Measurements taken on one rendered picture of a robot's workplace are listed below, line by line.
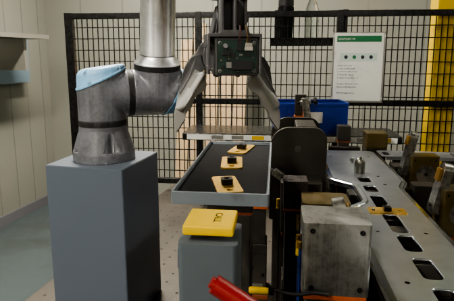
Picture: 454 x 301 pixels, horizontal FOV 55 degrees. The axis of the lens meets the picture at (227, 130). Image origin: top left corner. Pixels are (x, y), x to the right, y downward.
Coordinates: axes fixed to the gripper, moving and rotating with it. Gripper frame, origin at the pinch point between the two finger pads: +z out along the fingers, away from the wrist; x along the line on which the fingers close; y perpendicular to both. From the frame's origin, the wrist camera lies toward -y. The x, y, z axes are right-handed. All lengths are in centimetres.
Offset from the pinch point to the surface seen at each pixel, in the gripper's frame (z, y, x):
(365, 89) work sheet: 4, -120, 80
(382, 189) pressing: 24, -42, 48
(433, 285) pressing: 24.4, 5.4, 31.8
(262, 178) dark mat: 8.4, -3.1, 6.2
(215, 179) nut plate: 8.1, -2.4, -1.4
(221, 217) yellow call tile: 8.4, 12.8, -2.6
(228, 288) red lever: 11.6, 23.6, -3.3
